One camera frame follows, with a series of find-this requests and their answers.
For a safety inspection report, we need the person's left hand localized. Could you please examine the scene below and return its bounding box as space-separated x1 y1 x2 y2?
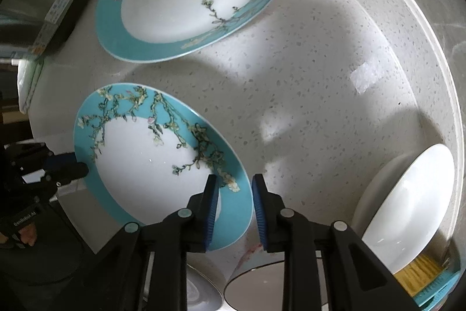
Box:
0 224 39 249

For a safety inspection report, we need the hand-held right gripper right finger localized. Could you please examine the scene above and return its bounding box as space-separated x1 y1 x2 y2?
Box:
251 173 416 311

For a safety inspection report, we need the red floral bowl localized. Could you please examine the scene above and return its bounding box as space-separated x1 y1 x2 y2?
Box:
223 243 288 311

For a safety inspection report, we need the white plate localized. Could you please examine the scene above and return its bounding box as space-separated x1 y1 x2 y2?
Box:
351 143 456 275

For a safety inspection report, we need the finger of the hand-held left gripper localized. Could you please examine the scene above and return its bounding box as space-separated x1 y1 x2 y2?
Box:
47 152 89 187

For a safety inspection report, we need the white bowl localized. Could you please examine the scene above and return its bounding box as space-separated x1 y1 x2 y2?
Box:
186 253 223 311

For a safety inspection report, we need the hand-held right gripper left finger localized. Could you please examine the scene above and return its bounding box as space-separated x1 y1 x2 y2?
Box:
78 174 223 311

